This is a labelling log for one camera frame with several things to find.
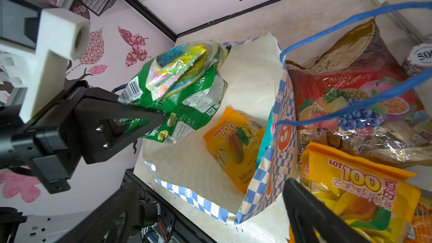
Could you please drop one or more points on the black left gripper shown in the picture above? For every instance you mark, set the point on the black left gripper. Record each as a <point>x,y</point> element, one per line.
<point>45,147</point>

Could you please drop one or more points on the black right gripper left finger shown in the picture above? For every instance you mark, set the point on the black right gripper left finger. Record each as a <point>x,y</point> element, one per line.
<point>114,221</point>

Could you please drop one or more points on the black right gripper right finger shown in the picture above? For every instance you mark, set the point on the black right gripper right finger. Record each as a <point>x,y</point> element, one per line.
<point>310,218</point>

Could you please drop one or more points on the yellow snack packet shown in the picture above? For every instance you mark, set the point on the yellow snack packet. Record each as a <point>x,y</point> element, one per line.
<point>373,199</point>

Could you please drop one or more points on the orange snack packet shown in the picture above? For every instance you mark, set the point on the orange snack packet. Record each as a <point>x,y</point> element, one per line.
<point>420,230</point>

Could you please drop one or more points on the red gold fruit snack bag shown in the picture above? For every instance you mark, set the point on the red gold fruit snack bag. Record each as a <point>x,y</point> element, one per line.
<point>359,66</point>

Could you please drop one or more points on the blue checkered paper bag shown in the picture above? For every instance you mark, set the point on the blue checkered paper bag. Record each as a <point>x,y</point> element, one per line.
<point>258,80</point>

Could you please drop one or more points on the teal item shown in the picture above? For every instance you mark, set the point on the teal item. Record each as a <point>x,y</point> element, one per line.
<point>266,140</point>

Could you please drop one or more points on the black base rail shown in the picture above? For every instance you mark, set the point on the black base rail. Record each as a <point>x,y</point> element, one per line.
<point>162,222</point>

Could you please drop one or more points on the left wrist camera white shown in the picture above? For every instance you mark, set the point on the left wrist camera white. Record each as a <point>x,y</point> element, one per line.
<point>38,39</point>

